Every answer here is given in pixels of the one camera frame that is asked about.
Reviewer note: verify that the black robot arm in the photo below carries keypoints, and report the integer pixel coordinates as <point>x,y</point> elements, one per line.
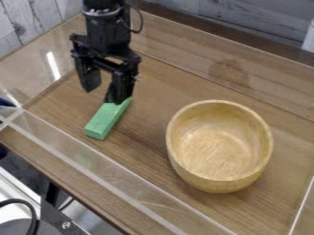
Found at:
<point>102,3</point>

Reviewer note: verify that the brown wooden bowl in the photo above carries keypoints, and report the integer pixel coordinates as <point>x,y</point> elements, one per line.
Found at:
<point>220,145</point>

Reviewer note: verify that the green rectangular block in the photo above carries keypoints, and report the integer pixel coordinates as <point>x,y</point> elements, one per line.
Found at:
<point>102,122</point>

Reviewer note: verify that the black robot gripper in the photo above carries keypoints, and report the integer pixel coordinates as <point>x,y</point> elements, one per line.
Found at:
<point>105,48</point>

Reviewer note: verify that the black metal bracket with screw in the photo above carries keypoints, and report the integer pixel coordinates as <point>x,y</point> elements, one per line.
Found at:
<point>54,223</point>

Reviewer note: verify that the clear acrylic tray wall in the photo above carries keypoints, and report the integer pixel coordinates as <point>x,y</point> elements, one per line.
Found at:
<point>121,176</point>

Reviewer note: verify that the blue object at left edge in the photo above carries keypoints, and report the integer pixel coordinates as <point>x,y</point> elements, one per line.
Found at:
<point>6,108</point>

